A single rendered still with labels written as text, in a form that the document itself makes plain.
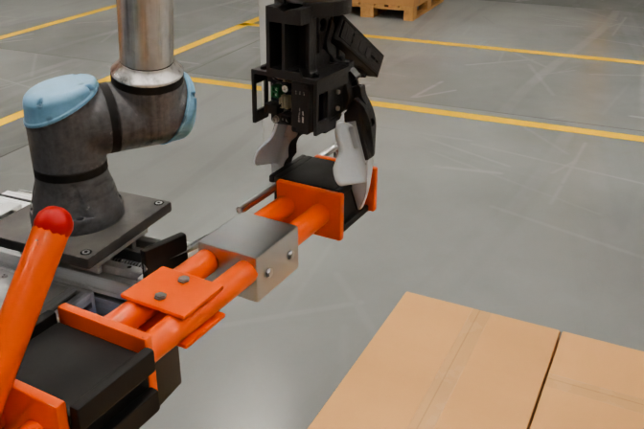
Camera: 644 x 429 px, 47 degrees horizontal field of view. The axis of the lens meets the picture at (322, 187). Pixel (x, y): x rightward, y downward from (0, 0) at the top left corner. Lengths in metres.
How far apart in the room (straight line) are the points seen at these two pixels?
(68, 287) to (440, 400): 0.80
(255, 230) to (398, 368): 1.09
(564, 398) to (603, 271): 1.67
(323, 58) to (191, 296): 0.26
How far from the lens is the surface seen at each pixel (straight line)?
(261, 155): 0.75
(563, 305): 3.05
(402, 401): 1.64
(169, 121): 1.24
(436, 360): 1.75
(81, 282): 1.29
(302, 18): 0.65
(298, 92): 0.67
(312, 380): 2.54
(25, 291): 0.47
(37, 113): 1.21
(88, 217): 1.25
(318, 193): 0.72
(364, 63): 0.76
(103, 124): 1.21
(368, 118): 0.71
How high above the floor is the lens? 1.60
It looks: 24 degrees down
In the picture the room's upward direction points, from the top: straight up
